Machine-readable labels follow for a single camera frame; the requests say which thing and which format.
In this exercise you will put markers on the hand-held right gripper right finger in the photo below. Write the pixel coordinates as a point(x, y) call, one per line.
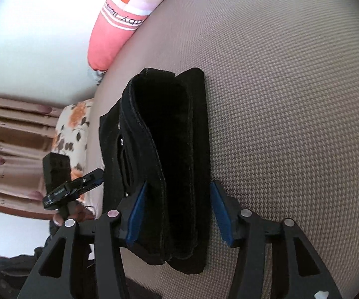
point(221, 215)

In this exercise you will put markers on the beige pink curtain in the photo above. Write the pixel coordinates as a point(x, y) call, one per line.
point(11, 137)

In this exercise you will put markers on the floral pillow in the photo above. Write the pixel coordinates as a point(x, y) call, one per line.
point(73, 124)

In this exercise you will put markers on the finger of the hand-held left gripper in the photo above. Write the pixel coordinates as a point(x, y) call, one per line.
point(87, 182)

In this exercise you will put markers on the person's left hand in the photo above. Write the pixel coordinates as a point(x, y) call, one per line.
point(73, 211)

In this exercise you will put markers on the black pants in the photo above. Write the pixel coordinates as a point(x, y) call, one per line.
point(173, 162)

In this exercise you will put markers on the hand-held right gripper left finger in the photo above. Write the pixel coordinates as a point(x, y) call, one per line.
point(136, 211)

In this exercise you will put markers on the pink checked print pillow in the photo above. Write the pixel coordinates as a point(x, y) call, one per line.
point(117, 31)

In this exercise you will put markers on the person's dark clothing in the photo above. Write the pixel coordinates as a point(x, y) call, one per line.
point(11, 271)

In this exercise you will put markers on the beige textured bed mat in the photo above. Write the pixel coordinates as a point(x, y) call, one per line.
point(291, 115)

